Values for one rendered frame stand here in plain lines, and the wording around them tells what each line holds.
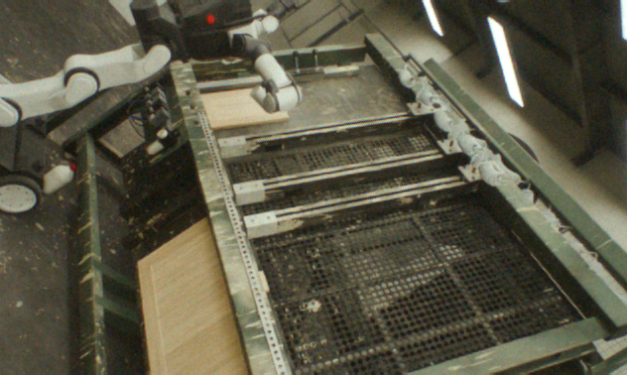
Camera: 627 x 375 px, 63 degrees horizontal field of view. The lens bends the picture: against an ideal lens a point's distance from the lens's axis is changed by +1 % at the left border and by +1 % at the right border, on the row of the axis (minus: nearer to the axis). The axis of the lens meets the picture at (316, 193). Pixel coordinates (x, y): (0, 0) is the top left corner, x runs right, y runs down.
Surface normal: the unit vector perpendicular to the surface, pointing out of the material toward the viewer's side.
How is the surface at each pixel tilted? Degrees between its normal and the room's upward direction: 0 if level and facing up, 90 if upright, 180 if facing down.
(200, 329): 90
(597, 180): 90
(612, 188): 90
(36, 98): 90
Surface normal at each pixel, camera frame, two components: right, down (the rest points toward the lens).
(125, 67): -0.11, 0.69
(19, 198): 0.33, 0.66
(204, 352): -0.45, -0.51
